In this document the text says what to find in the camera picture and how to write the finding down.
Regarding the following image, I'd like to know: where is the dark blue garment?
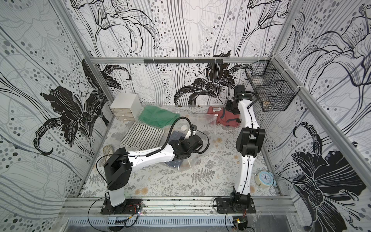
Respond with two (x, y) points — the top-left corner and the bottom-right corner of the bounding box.
(164, 131), (185, 170)

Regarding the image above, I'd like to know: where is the black wire wall basket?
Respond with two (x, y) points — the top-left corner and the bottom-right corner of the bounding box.
(245, 58), (296, 112)

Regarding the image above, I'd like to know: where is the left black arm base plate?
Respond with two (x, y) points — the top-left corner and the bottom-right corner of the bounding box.
(100, 198), (142, 215)

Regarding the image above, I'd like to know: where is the red garment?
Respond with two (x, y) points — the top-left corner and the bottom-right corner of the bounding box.
(207, 106), (241, 128)

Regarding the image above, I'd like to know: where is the black white striped garment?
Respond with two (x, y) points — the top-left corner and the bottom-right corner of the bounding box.
(121, 122), (165, 150)

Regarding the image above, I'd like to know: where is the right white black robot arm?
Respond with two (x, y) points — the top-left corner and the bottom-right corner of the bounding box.
(226, 85), (266, 206)

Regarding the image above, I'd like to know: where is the green garment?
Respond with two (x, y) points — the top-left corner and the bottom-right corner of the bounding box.
(138, 105), (180, 128)

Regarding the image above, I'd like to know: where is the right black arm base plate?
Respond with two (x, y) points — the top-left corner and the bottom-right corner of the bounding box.
(213, 192), (256, 214)

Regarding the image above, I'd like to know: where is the white slotted cable duct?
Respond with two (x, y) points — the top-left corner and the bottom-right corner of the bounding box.
(67, 216), (233, 227)

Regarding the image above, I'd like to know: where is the small electronics board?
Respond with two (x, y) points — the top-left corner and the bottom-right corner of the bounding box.
(233, 217), (248, 231)

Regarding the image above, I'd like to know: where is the white mini drawer unit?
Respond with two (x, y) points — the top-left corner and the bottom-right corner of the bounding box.
(110, 93), (142, 121)

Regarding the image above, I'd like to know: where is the light blue alarm clock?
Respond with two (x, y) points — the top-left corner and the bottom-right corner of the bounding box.
(255, 171), (275, 189)

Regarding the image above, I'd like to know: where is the aluminium mounting rail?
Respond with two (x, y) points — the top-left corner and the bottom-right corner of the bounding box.
(59, 196), (298, 217)

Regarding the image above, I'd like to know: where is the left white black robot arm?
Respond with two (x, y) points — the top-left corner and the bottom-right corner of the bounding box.
(103, 117), (210, 207)

